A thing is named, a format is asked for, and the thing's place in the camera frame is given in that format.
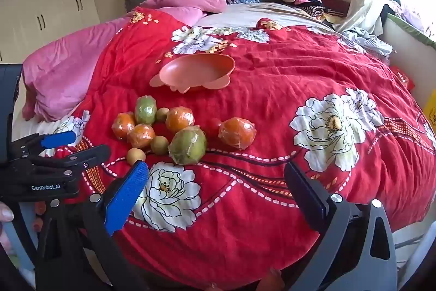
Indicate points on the crumpled white grey clothes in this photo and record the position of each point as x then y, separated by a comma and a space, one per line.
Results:
368, 38

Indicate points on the red packet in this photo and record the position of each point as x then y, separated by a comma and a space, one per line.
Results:
403, 78

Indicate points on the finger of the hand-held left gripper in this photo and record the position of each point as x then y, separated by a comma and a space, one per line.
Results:
58, 139
95, 153

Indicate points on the pink plastic plate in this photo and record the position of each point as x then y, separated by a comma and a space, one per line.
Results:
196, 71

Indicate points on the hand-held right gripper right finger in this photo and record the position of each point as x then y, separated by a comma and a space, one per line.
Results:
306, 199

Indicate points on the pink plush blanket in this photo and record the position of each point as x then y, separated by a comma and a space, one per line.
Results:
68, 66

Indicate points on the small yellow-green fruit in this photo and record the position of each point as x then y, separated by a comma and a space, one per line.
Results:
136, 156

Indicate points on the red floral blanket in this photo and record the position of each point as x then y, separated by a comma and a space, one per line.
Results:
272, 90

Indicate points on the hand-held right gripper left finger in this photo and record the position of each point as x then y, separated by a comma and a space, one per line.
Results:
126, 197

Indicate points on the person's left hand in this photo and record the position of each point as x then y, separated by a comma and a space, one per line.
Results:
5, 213

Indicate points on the yellow bag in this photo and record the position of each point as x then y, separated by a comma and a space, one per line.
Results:
431, 113

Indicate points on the white wardrobe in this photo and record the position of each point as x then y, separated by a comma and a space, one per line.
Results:
51, 4

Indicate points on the clothes heap on window seat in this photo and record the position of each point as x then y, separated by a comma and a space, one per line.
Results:
405, 13

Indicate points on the window seat with green edge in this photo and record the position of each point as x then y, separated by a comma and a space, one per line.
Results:
405, 49

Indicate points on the blue floral cloth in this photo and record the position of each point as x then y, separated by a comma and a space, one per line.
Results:
248, 0

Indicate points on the plastic-wrapped green citrus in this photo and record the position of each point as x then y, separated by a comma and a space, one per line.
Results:
188, 146
145, 110

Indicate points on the plastic-wrapped orange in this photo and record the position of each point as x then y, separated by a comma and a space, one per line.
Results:
123, 125
179, 119
141, 136
237, 133

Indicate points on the beige bed sheet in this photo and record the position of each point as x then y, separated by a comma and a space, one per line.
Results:
259, 11

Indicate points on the small brown longan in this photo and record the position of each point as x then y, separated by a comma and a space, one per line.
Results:
162, 114
159, 145

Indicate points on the red cherry tomato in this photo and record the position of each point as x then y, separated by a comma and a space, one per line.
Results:
214, 127

